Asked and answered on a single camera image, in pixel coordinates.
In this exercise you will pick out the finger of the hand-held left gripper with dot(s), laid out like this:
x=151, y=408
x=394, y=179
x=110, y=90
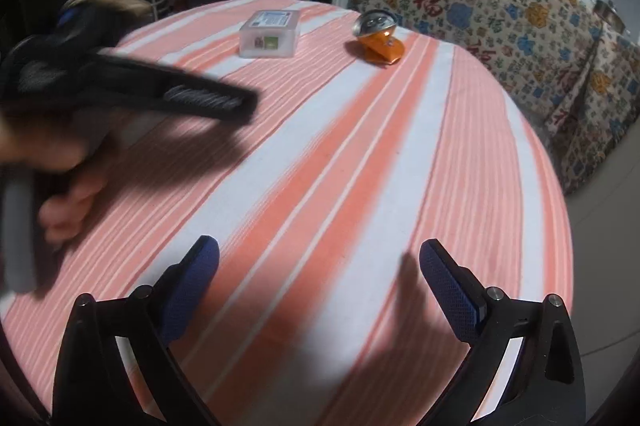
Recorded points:
x=190, y=94

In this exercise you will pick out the printed blanket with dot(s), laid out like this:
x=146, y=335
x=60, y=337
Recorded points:
x=500, y=16

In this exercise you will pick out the steel pot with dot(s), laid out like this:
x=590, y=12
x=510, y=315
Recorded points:
x=610, y=14

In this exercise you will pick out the orange white striped tablecloth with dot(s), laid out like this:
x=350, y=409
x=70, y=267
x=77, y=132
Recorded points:
x=350, y=186

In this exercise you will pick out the person's left hand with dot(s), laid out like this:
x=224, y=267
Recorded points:
x=75, y=201

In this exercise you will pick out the clear plastic box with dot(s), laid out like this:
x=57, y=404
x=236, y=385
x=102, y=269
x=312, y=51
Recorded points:
x=270, y=34

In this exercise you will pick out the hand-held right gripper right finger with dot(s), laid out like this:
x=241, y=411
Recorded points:
x=452, y=296

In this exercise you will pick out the crushed orange drink can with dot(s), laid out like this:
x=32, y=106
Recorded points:
x=382, y=46

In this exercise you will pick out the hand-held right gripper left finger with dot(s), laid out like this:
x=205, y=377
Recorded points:
x=192, y=296

